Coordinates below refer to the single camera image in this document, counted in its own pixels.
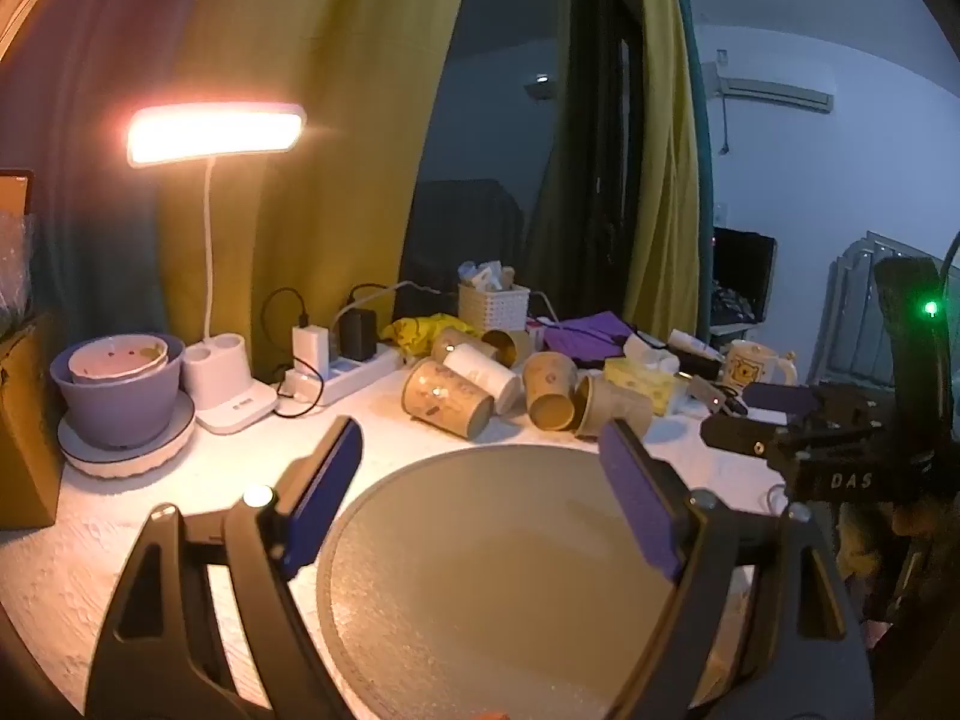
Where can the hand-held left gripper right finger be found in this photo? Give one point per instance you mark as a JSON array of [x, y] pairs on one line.
[[637, 499]]

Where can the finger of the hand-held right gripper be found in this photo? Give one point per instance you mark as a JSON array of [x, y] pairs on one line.
[[739, 436], [776, 396]]

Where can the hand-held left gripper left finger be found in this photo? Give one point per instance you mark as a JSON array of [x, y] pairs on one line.
[[322, 499]]

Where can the large brown paper cup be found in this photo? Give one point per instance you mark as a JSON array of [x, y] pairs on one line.
[[442, 397]]

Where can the white paper cup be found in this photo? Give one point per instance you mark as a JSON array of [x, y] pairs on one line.
[[484, 375]]

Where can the white mug yellow print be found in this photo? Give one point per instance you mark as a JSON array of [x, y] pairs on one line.
[[754, 367]]

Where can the white tube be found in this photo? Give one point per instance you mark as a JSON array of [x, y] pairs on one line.
[[694, 343]]

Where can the yellow tissue pack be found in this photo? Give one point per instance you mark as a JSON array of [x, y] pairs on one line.
[[645, 382]]

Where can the white power strip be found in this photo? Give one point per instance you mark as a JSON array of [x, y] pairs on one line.
[[352, 379]]

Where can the black monitor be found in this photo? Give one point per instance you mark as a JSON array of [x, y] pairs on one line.
[[742, 270]]

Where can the white charger plug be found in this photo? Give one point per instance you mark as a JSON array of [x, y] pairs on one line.
[[311, 349]]

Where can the round grey tray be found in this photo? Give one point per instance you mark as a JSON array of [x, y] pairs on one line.
[[495, 577]]

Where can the black power adapter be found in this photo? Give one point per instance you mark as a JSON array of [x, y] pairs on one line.
[[358, 336]]

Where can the purple cloth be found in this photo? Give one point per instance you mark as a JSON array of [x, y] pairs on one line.
[[589, 334]]

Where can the yellow cloth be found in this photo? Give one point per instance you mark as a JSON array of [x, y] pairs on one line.
[[420, 330]]

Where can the white round saucer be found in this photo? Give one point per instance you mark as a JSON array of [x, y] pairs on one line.
[[120, 457]]

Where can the purple flower pot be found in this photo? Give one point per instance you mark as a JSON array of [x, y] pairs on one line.
[[120, 409]]

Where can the white woven basket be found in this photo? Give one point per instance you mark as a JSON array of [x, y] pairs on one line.
[[491, 309]]

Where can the small pink bowl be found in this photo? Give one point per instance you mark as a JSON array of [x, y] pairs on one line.
[[112, 364]]

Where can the narrow yellow curtain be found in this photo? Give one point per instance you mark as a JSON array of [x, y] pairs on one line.
[[664, 150]]

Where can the white air conditioner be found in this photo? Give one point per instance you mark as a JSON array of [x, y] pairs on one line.
[[776, 94]]

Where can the cardboard box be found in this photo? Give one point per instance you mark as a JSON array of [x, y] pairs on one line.
[[26, 427]]

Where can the wide yellow curtain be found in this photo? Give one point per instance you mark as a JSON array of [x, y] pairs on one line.
[[322, 127]]

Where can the white desk lamp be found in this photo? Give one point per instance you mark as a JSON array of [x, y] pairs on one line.
[[214, 131]]

